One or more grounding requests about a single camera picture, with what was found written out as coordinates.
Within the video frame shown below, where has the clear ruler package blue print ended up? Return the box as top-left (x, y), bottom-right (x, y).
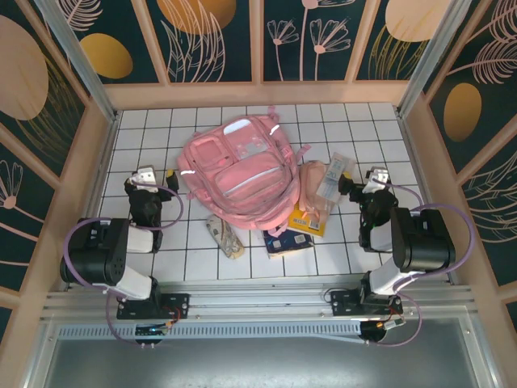
top-left (315, 151), bottom-right (356, 201)

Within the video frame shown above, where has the translucent peach pencil pouch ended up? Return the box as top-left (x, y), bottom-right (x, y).
top-left (298, 160), bottom-right (344, 230)

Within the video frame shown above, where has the yellow book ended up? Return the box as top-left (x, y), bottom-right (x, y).
top-left (287, 201), bottom-right (329, 238)

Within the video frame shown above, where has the pink backpack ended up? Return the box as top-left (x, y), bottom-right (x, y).
top-left (176, 105), bottom-right (312, 239)

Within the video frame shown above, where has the beige patterned pencil case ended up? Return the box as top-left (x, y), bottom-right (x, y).
top-left (205, 213), bottom-right (246, 259)

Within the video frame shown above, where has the dark blue book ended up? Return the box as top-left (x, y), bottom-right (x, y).
top-left (262, 228), bottom-right (314, 259)

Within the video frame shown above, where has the yellow power connector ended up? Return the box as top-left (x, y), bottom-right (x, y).
top-left (373, 318), bottom-right (406, 331)

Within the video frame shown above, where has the small green circuit board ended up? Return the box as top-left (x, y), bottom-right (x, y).
top-left (134, 323), bottom-right (170, 337)

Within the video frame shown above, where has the grey metal sheet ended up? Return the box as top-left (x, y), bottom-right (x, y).
top-left (23, 317), bottom-right (500, 388)

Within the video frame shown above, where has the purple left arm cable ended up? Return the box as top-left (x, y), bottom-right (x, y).
top-left (64, 179), bottom-right (186, 348)

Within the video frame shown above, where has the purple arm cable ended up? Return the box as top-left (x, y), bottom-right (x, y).
top-left (365, 182), bottom-right (474, 348)
top-left (64, 179), bottom-right (186, 348)

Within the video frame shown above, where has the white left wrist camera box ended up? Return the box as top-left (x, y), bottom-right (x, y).
top-left (132, 163), bottom-right (158, 188)

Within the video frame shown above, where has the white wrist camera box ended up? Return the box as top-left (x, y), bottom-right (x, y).
top-left (365, 165), bottom-right (392, 191)
top-left (132, 163), bottom-right (158, 188)

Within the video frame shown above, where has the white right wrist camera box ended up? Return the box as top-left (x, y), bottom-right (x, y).
top-left (365, 165), bottom-right (392, 191)

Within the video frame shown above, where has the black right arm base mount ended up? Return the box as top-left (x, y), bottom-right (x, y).
top-left (330, 287), bottom-right (404, 318)

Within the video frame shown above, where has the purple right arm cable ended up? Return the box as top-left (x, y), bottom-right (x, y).
top-left (365, 182), bottom-right (474, 348)

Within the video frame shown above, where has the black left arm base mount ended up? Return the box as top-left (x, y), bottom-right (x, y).
top-left (116, 293), bottom-right (191, 321)

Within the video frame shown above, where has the aluminium frame post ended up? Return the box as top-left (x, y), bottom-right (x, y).
top-left (34, 0), bottom-right (121, 122)
top-left (397, 0), bottom-right (472, 118)

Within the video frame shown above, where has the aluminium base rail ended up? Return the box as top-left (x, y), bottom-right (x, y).
top-left (40, 282), bottom-right (477, 323)

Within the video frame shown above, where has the grey slotted cable duct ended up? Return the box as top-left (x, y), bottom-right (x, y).
top-left (58, 321), bottom-right (364, 345)

